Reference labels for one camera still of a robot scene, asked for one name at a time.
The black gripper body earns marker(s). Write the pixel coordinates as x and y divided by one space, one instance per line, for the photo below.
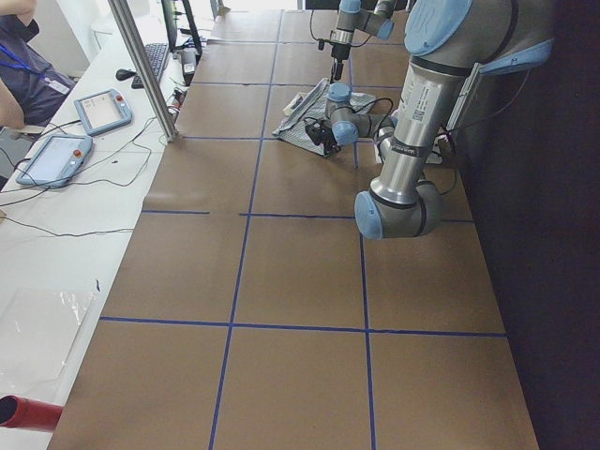
326 137
338 52

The navy white striped polo shirt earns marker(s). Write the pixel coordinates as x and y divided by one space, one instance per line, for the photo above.
314 104

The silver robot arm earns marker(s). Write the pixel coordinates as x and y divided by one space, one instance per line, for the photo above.
351 16
445 40

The black monitor stand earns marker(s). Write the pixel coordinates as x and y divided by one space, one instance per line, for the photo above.
181 29

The black computer keyboard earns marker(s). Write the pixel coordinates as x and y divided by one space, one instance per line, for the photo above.
157 55

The black computer mouse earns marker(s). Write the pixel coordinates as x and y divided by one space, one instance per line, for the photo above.
123 74

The far blue teach pendant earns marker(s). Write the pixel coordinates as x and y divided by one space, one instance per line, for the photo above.
103 112

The blue teach pendant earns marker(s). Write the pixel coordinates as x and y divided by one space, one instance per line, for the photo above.
103 112
57 160

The near blue teach pendant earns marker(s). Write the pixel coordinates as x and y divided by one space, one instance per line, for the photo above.
57 160

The seated person dark shirt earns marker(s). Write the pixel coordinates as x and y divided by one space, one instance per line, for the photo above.
32 89

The clear plastic bag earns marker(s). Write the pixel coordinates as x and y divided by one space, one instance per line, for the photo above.
38 330

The red cylinder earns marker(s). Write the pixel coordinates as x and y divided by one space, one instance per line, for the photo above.
29 414

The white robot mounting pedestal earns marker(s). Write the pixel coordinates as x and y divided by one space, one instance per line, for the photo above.
414 128

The aluminium frame post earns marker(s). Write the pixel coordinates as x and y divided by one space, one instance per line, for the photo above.
135 48

